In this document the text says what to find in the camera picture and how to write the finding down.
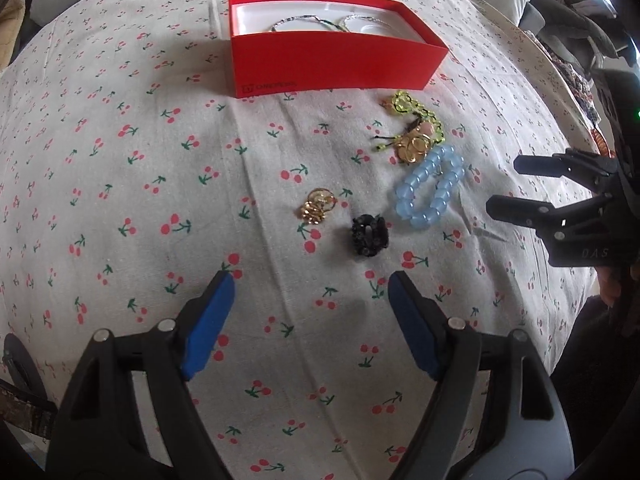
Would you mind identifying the light blue bead bracelet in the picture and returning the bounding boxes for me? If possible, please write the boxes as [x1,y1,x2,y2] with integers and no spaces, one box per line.
[394,144,467,231]

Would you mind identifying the gold amber ring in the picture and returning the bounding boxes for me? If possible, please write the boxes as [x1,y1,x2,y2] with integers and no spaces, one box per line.
[394,131,433,165]

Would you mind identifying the black beaded ring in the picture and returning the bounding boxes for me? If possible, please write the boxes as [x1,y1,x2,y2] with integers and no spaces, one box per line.
[349,212,392,260]

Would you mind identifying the yellow-green beaded cord bracelet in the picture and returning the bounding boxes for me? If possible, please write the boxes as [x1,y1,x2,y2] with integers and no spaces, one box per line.
[374,90,447,154]

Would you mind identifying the gold hoop earrings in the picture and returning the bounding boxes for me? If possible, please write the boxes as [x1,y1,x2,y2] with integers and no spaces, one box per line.
[298,188,337,224]

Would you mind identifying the clear beaded bracelet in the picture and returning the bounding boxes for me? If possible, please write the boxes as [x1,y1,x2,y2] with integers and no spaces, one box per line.
[340,14,402,36]

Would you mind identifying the multicolour beaded bracelet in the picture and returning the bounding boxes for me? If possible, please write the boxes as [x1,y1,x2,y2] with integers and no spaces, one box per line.
[271,13,346,34]

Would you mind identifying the red jewelry box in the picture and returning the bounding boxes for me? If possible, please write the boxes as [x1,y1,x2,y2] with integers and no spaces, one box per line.
[229,0,449,98]

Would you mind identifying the right hand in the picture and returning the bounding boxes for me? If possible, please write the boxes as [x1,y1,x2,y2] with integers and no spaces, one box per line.
[596,263,639,310]

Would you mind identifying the grey office chair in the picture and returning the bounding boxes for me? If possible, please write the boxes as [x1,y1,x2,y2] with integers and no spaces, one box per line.
[518,0,638,79]

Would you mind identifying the cherry print bed sheet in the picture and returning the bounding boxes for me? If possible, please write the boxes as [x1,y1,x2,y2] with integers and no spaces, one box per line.
[1,0,594,479]

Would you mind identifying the beige quilted blanket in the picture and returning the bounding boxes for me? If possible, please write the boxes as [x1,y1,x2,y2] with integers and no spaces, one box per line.
[0,0,49,68]

